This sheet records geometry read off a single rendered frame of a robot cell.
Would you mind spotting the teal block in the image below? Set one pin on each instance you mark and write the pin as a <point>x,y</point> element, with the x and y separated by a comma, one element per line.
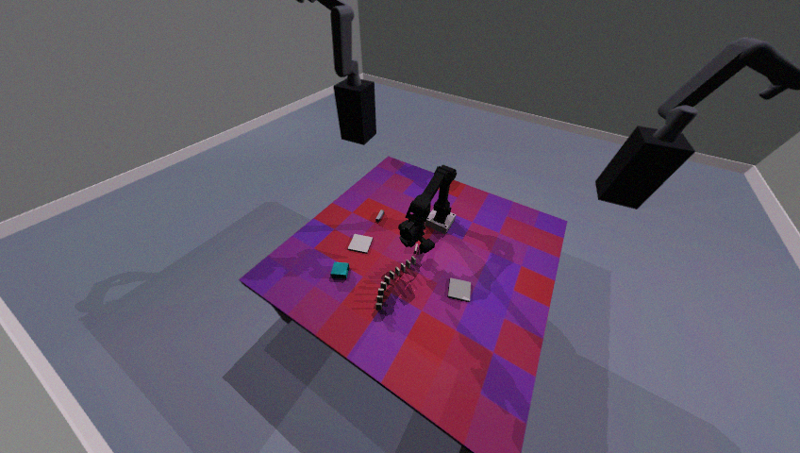
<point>340,270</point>

